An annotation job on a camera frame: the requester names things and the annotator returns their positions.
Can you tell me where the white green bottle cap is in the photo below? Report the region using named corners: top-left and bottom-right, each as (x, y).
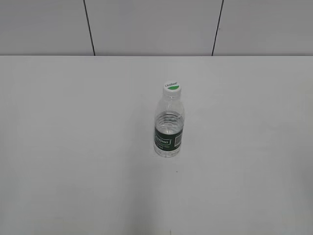
top-left (163, 81), bottom-right (181, 97)

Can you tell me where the clear Cestbon water bottle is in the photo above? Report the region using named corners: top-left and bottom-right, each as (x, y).
top-left (154, 95), bottom-right (185, 158)

